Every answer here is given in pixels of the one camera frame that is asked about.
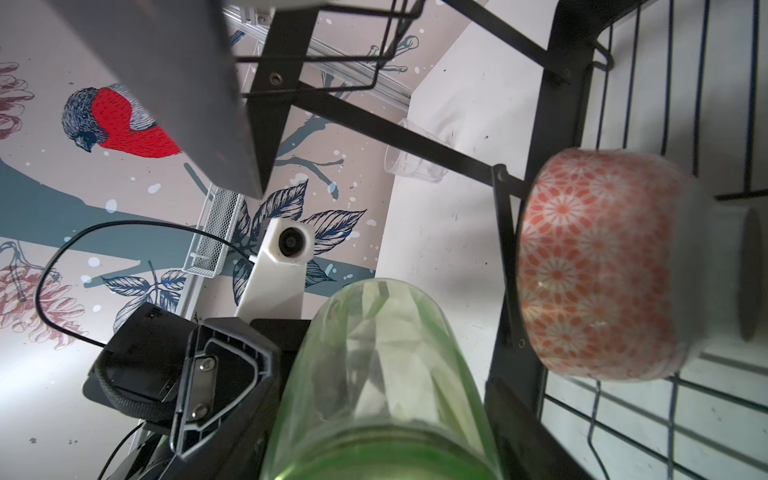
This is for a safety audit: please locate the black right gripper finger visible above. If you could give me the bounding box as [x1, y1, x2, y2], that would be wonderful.
[484, 377, 591, 480]

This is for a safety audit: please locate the black wire dish rack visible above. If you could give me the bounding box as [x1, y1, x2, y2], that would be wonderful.
[44, 0, 768, 480]

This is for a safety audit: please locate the clear plastic cup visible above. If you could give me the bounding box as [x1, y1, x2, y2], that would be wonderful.
[384, 118, 455, 183]

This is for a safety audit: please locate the green glass tumbler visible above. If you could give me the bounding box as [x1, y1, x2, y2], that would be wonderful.
[261, 279, 502, 479]

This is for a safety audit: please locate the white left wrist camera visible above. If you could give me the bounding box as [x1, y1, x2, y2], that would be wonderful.
[235, 218, 315, 322]

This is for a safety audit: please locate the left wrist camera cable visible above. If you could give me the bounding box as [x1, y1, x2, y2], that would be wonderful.
[34, 219, 253, 350]

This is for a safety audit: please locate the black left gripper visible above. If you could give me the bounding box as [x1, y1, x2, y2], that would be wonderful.
[83, 303, 310, 479]

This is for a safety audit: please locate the pink floral bowl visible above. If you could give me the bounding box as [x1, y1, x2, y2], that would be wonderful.
[517, 148, 763, 381]

